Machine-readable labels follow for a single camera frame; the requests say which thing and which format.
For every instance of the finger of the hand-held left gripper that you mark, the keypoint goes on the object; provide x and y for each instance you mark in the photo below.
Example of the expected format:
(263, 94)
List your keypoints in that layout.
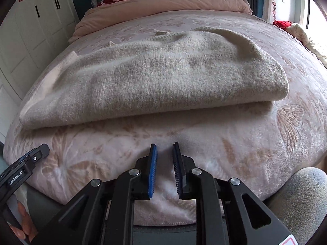
(38, 154)

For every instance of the beige knitted sweater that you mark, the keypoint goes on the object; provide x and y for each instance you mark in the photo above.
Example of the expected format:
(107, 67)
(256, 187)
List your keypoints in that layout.
(158, 81)

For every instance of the pink quilt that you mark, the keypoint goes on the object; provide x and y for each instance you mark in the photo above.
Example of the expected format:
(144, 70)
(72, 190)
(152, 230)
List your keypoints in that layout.
(178, 5)

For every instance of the cream crumpled cloth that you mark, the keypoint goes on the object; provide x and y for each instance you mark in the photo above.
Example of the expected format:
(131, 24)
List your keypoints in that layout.
(309, 40)

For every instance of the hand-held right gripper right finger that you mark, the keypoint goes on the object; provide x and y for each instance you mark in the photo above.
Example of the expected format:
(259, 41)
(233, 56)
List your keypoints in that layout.
(177, 173)

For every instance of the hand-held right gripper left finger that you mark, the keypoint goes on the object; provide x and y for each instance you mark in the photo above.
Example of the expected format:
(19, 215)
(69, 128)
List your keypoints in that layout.
(152, 173)

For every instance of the pink floral blanket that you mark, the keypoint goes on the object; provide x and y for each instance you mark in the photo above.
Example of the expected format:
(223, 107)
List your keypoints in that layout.
(242, 145)

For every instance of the person's grey pants leg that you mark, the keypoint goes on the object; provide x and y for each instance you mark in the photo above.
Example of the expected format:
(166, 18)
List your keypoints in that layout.
(299, 204)

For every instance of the person's left hand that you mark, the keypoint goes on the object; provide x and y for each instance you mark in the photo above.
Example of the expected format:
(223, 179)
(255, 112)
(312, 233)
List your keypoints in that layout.
(22, 217)

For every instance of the white wardrobe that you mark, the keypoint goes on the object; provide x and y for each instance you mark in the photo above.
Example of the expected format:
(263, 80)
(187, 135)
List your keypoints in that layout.
(33, 43)

